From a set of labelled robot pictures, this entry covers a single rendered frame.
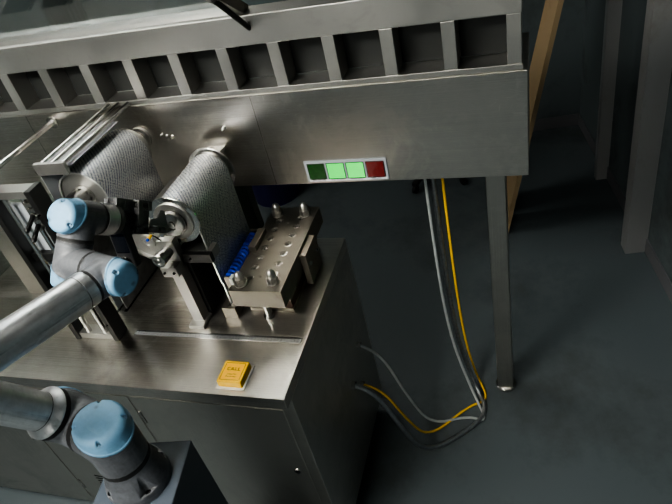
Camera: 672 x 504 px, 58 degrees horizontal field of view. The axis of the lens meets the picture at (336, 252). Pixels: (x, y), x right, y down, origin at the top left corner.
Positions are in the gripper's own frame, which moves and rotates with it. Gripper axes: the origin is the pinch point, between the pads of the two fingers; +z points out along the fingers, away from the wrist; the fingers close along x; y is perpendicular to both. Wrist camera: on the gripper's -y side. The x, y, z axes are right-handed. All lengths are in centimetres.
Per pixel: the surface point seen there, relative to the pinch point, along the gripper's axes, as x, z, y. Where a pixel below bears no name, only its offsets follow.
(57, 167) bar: 23.8, -10.7, 16.5
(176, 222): -3.8, 1.6, 2.6
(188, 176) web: -2.6, 9.1, 15.7
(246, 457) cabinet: -11, 28, -67
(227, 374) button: -16.5, 6.2, -37.3
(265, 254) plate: -17.4, 27.5, -5.7
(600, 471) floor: -115, 97, -82
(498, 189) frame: -82, 58, 15
